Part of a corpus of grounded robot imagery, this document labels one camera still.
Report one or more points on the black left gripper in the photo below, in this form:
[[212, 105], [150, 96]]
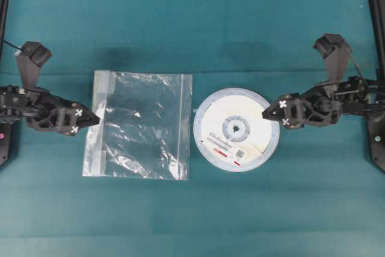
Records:
[[47, 112]]

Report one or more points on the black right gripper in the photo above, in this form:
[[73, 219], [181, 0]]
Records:
[[318, 107]]

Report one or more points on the white component reel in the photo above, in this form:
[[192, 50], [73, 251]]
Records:
[[230, 132]]

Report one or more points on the clear zip bag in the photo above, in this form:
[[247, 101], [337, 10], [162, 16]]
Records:
[[144, 128]]

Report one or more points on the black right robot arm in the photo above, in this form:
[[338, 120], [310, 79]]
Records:
[[354, 93]]

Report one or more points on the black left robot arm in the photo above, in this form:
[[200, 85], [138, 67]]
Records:
[[13, 101]]

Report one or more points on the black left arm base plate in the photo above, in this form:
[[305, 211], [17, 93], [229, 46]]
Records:
[[10, 142]]

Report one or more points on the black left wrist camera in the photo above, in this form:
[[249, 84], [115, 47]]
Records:
[[30, 60]]

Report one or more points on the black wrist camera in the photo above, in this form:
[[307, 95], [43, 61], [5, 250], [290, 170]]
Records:
[[30, 60], [336, 53]]

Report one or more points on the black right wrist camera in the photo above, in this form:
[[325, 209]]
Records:
[[336, 53]]

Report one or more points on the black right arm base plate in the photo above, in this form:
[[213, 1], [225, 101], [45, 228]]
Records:
[[376, 129]]

